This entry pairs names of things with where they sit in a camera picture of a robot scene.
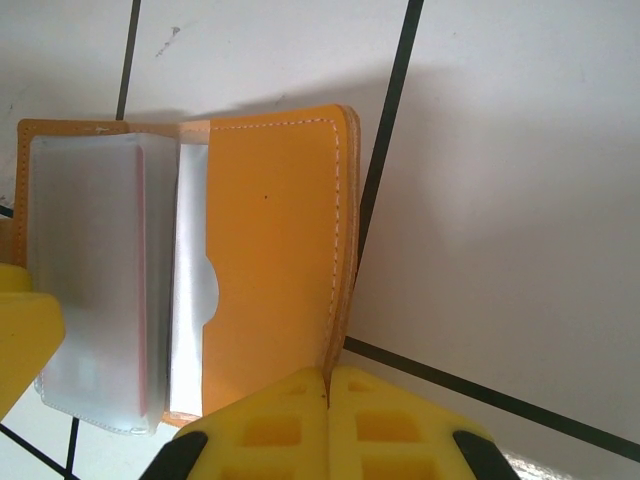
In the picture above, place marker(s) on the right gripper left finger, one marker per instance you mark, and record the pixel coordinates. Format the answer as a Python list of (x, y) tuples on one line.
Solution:
[(260, 440)]

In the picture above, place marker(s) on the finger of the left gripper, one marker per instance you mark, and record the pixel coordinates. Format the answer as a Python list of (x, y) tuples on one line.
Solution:
[(25, 340)]

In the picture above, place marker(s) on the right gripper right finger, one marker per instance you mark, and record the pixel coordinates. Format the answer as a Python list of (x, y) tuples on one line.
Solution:
[(400, 440)]

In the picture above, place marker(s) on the orange leather card holder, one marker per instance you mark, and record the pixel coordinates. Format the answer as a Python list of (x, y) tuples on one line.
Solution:
[(270, 225)]

